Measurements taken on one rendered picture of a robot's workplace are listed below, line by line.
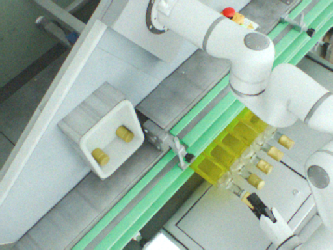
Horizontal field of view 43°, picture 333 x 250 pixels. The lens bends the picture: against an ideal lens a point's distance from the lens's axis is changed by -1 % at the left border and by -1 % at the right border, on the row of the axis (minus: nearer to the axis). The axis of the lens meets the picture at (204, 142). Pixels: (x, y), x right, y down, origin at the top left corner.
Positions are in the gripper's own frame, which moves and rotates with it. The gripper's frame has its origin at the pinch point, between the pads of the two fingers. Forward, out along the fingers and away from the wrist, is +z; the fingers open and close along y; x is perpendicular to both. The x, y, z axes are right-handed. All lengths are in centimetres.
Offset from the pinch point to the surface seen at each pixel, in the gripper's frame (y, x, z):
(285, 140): 1.8, -20.5, 10.3
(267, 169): 1.8, -9.5, 5.7
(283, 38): 14, -39, 36
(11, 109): -15, 51, 93
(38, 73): -18, 35, 106
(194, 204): -12.8, 13.0, 14.8
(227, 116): 6.6, -9.2, 26.5
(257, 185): 2.9, -3.6, 2.9
